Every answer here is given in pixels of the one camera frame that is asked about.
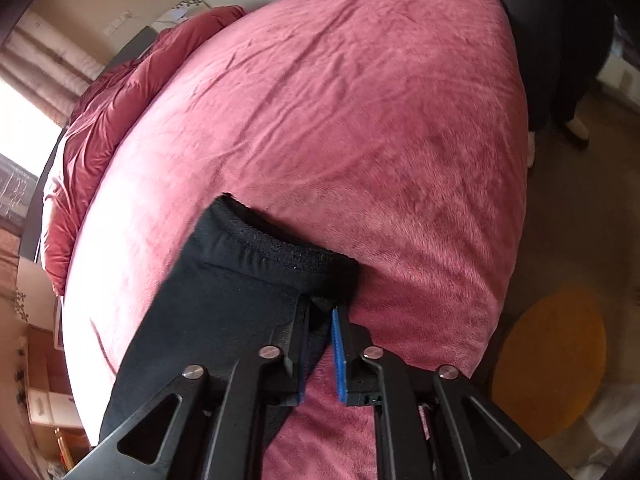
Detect white wooden cabinet desk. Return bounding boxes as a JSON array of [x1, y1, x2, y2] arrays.
[[20, 325, 91, 466]]

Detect red duvet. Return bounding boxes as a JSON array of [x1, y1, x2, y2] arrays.
[[40, 6, 246, 297]]

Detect black embroidered pants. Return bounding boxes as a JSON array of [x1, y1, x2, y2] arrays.
[[100, 194, 359, 438]]

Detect dark bed headboard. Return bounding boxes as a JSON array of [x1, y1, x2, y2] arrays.
[[20, 26, 158, 270]]

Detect pink patterned curtains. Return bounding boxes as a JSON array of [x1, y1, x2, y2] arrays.
[[0, 8, 109, 241]]

